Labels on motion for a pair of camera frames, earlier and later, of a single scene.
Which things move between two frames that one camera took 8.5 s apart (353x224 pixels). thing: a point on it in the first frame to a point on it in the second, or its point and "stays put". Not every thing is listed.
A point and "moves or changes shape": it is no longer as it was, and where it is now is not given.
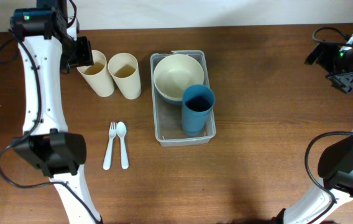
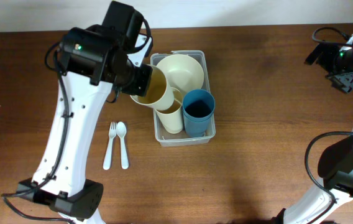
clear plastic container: (167, 116) stays put
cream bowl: (172, 73) stays put
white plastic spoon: (121, 130) stays put
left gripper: (86, 58) to (145, 72)
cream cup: (98, 74) moves or changes shape
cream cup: (124, 68) moves or changes shape
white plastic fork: (112, 132) stays put
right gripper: (345, 83) stays put
